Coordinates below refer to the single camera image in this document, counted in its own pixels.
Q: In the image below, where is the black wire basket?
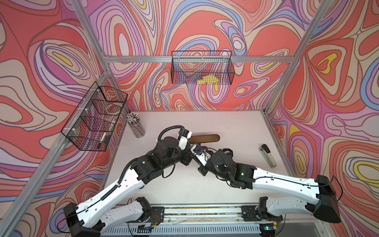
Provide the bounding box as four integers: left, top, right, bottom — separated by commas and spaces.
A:
171, 49, 235, 86
61, 82, 128, 152

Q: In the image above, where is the yellow paper in basket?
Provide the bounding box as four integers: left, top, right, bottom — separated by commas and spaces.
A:
196, 75, 220, 85

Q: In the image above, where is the black wire basket back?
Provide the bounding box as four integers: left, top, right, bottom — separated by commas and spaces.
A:
171, 49, 235, 86

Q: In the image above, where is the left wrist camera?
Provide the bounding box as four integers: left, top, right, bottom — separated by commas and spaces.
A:
178, 128, 192, 151

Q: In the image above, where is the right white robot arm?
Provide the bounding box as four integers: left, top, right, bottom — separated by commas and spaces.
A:
192, 147, 341, 223

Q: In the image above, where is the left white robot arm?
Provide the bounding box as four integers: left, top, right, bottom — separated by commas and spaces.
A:
64, 125, 192, 237

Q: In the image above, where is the white marker in basket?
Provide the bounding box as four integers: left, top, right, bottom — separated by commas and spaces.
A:
97, 132, 107, 150

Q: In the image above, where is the brown wooden watch stand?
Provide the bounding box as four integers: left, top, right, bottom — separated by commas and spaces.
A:
189, 134, 220, 149

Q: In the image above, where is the black wire basket left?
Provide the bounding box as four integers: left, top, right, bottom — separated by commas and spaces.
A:
61, 82, 128, 152

